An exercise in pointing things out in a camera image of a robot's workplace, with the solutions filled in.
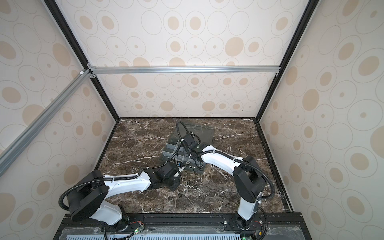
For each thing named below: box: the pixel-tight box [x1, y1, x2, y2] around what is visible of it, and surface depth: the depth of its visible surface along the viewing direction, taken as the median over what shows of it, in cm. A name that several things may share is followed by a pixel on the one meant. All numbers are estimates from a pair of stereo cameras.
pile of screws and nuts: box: [168, 179, 205, 200], surface depth 87 cm
